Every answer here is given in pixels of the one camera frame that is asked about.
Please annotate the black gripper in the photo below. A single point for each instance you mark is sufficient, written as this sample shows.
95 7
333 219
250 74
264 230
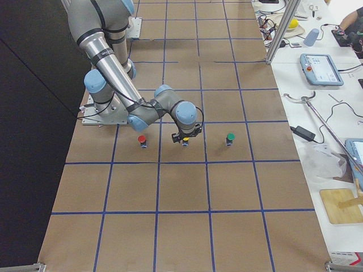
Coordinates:
187 136

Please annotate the yellow push button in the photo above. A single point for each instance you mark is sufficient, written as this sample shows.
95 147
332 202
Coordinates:
185 142

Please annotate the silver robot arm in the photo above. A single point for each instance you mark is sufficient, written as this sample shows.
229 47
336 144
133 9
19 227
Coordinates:
99 28

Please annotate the red push button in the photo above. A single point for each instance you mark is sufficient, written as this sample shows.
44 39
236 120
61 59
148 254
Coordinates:
142 141

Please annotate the green push button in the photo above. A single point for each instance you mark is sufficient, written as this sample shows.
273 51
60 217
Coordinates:
230 139

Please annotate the brown paper table mat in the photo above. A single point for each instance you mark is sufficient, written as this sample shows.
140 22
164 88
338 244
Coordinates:
205 207

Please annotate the black power adapter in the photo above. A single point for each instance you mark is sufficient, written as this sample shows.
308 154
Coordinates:
303 133

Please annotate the metal reacher stick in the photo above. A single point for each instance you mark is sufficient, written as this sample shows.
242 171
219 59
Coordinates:
307 101

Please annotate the clear plastic bag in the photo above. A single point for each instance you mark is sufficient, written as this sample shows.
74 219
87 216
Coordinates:
320 161

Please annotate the beige tray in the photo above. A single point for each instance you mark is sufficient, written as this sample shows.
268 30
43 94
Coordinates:
276 18

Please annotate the blue teach pendant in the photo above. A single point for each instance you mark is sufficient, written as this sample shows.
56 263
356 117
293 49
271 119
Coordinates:
354 146
320 70

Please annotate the yellow lemon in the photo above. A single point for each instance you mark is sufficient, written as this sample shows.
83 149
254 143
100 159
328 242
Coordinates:
294 23

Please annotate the blue plastic cup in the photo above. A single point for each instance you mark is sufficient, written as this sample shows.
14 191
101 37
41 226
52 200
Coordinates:
311 38

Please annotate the wooden cutting board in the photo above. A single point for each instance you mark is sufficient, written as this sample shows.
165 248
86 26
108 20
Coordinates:
341 206

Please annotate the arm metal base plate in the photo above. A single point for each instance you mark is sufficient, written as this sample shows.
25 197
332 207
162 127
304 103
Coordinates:
133 30
111 113

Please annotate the aluminium frame post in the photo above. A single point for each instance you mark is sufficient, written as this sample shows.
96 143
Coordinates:
282 27

